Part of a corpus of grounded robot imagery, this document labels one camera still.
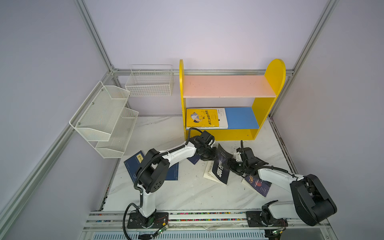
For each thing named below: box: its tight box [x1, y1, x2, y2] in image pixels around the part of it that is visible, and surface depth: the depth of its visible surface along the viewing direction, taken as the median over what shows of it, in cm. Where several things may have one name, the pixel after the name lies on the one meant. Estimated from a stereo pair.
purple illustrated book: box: [244, 174, 272, 197], surface depth 84 cm
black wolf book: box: [203, 143, 234, 185], surface depth 89 cm
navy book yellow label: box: [165, 162, 179, 181], surface depth 90 cm
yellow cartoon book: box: [186, 109, 220, 128], surface depth 97 cm
